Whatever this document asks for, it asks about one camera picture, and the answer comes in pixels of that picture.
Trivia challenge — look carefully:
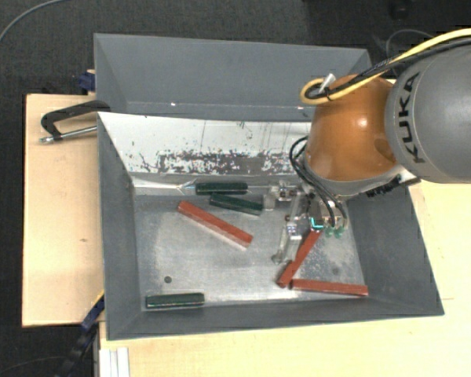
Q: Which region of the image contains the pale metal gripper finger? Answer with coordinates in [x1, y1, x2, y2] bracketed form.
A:
[262, 183, 300, 211]
[271, 225, 303, 266]

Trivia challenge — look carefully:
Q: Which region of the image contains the red-brown flat block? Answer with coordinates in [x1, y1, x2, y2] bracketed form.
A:
[276, 229, 323, 289]
[290, 277, 370, 298]
[177, 199, 254, 251]

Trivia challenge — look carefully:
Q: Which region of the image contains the dark green flat block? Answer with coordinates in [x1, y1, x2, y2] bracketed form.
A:
[195, 181, 250, 196]
[208, 193, 265, 217]
[144, 292, 206, 311]

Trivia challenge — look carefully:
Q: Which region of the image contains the grey metal bin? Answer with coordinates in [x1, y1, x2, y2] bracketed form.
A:
[93, 32, 446, 342]

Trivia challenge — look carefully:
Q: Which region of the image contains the pale wood flat board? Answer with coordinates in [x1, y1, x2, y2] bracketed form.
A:
[21, 93, 105, 328]

